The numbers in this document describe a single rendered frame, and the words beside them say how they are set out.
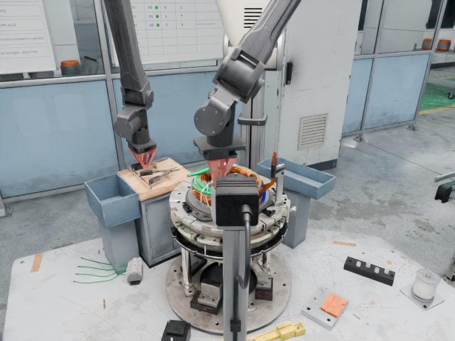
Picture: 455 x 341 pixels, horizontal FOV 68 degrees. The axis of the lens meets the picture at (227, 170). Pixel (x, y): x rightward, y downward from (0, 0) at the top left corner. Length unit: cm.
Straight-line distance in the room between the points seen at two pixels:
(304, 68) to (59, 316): 265
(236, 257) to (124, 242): 77
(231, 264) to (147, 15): 273
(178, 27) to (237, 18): 189
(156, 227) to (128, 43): 56
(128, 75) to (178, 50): 212
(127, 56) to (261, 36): 42
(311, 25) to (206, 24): 89
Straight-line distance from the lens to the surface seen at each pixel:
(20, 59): 296
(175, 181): 108
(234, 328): 45
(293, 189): 112
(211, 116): 60
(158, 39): 304
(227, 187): 34
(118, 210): 103
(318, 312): 105
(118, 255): 115
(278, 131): 319
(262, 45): 65
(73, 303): 115
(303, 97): 322
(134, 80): 100
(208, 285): 98
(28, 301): 122
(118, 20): 92
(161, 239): 116
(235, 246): 38
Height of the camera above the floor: 156
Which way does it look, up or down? 26 degrees down
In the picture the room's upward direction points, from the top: straight up
